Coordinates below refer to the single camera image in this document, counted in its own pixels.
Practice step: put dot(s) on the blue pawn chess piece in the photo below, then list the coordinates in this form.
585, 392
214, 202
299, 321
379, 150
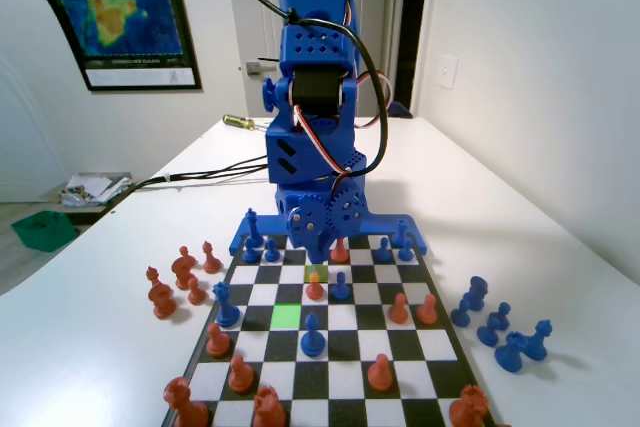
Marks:
501, 315
460, 314
270, 251
382, 251
488, 333
340, 288

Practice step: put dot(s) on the orange knight chess piece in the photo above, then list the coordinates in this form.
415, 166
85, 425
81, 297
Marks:
163, 303
181, 269

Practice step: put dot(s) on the blue king chess piece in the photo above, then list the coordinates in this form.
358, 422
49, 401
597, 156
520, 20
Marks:
254, 232

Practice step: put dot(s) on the dark blue chair back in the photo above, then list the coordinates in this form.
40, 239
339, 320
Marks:
400, 110

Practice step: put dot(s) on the orange rook chess piece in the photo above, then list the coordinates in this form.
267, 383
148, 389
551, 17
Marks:
467, 409
269, 409

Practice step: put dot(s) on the blue queen chess piece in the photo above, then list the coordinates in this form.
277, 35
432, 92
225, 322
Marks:
225, 307

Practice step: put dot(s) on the green bin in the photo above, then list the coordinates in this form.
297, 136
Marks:
45, 232

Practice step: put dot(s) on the white light switch plate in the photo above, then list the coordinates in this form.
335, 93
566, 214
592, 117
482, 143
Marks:
446, 72

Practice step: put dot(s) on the orange queen chess piece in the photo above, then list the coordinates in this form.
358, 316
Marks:
341, 253

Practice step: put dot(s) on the white arched panel black trim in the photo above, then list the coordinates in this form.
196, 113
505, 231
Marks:
20, 72

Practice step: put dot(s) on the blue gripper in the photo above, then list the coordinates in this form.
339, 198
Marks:
306, 223

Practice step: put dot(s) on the white door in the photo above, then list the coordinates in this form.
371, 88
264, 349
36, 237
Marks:
250, 22

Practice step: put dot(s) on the pile of papers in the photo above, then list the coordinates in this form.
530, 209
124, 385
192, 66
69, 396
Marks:
90, 187

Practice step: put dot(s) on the orange pawn chess piece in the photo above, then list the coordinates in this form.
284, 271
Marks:
240, 376
313, 289
380, 374
426, 311
196, 293
398, 311
217, 342
184, 251

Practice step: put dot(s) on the blue pawn board centre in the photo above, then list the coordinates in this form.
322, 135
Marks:
312, 337

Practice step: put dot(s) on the black white chessboard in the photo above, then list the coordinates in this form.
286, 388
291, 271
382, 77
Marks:
350, 342

